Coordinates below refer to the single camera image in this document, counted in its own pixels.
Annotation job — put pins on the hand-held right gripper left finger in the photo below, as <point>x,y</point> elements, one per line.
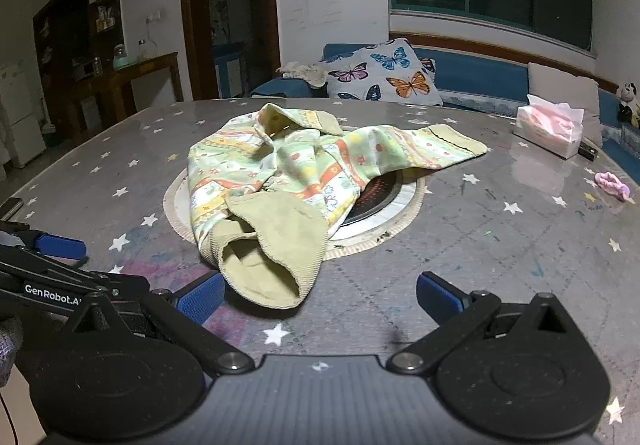
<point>200,299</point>

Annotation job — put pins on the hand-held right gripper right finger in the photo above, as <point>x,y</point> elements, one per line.
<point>440,299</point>

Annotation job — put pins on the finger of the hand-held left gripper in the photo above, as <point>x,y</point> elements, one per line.
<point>62,246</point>
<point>127,286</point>

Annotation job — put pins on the green patterned child's garment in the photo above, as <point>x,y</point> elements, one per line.
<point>280,165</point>

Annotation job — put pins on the grey star print tablecloth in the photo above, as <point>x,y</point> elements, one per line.
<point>500,250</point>

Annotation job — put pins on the round table stove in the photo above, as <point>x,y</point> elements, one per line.
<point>382,195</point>

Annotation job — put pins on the white refrigerator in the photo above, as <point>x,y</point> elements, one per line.
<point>17,115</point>

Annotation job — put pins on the wooden side table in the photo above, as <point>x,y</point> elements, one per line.
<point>145,67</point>

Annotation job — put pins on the light green jar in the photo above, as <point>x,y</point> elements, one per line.
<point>120,57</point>

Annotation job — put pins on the pink tissue pack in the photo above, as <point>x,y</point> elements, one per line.
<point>547,127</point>

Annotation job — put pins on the pink hair scrunchie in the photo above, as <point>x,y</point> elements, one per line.
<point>614,185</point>

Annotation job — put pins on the small black device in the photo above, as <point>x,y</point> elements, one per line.
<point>589,151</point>

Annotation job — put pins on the glass jar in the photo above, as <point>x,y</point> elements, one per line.
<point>143,50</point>

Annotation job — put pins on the dark wooden shelf cabinet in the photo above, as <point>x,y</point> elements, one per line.
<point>65,25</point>

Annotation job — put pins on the blue sofa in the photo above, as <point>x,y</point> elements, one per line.
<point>475,72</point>

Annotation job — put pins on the butterfly print pillow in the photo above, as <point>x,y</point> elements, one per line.
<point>385,75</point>

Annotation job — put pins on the beige cushion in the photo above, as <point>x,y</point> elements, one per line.
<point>560,82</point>

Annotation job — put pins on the beige cloth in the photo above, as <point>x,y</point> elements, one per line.
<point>302,72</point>

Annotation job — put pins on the panda plush toy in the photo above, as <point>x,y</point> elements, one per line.
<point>629,100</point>

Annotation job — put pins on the dark wooden door frame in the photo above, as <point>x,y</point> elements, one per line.
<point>186,25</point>

